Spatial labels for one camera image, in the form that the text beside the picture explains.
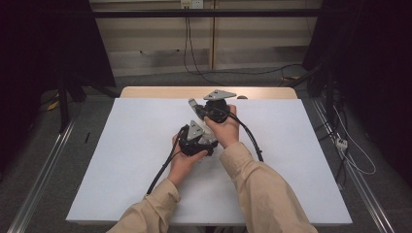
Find person's right hand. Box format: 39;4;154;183
203;104;241;150

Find glass jar with white lid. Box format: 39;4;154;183
199;125;219;147

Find light wooden table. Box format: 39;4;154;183
120;85;298;100

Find person's left hand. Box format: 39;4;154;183
167;134;209;187

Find yellow floor tape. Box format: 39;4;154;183
46;92;61;112

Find hand-held gripper black cable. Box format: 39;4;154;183
146;125;190;196
213;106;265;163

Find black horizontal bar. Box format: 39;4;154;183
91;8;322;18

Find left hand-held gripper black cable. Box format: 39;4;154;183
146;125;190;196

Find black metal stand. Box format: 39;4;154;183
55;62;121;134
286;61;339;130

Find aluminium floor rail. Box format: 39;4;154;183
310;96;396;233
6;110;82;233

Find black wall cable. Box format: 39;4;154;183
183;16;225;86
187;16;303;77

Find white cable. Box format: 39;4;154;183
332;105;377;177

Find right hand-held gripper black cable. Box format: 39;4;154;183
213;106;265;163

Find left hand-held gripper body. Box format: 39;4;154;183
178;119;219;157

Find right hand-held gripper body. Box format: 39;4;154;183
200;89;238;124

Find black curtain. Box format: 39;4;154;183
302;0;412;187
0;0;117;169

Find white wall socket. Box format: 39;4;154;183
180;0;205;10

